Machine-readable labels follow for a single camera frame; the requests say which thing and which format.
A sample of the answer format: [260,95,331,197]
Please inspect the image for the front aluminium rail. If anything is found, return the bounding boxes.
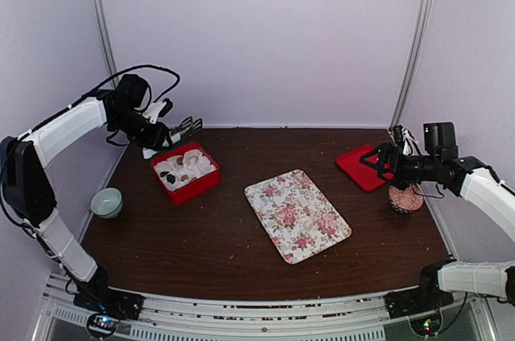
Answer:
[39,272,484,341]

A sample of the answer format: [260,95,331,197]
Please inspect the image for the red patterned ceramic bowl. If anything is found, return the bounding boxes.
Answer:
[389,185,424,214]

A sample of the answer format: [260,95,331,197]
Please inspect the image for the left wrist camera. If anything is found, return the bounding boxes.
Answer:
[142,98,173,124]

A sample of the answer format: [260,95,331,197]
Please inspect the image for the aluminium frame post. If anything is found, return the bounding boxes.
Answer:
[389,0,434,129]
[92,0,117,74]

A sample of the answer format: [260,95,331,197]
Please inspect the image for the pale green ceramic bowl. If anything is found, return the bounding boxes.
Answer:
[89,187,123,220]

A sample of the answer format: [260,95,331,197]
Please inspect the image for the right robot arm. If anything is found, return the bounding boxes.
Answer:
[359,121,514,310]

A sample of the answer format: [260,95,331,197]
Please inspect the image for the right aluminium frame post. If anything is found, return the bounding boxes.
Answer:
[389,0,434,129]

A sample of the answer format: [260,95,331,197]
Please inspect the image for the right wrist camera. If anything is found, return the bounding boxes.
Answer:
[391,125,421,156]

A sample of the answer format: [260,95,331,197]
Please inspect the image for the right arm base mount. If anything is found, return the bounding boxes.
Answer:
[384,287,454,338]

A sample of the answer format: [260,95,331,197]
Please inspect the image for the left aluminium frame post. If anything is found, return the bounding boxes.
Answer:
[92,0,117,74]

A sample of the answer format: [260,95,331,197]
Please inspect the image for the red box lid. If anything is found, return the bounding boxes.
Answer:
[335,145,386,192]

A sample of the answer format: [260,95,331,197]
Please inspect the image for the white rectangular chocolate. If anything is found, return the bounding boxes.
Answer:
[298,196,310,208]

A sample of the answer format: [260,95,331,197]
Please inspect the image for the black white kitchen tongs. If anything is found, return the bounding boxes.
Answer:
[142,117,204,160]

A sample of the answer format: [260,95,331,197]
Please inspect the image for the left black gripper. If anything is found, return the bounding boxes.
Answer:
[111,108,174,151]

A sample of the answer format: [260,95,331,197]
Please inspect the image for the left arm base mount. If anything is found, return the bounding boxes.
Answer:
[73,288,144,339]

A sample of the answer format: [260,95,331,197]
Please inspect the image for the floral serving tray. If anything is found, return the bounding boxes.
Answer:
[244,169,352,265]

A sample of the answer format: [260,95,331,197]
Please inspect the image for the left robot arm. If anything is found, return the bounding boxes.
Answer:
[1,65,180,312]

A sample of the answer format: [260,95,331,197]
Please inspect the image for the red chocolate box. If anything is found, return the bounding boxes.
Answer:
[150,142,221,206]

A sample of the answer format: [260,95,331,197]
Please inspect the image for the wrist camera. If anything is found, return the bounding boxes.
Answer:
[391,125,421,156]
[142,98,173,124]

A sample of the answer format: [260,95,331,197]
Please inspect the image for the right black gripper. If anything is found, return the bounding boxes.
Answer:
[360,142,440,189]

